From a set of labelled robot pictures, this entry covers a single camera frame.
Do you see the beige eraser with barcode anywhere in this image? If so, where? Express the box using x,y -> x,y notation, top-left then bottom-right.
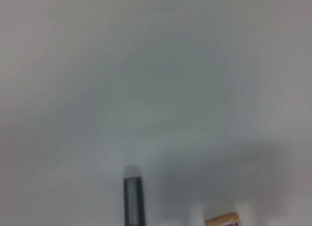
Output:
204,211 -> 241,226

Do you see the grey marker pen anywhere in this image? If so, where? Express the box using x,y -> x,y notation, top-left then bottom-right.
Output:
123,164 -> 146,226

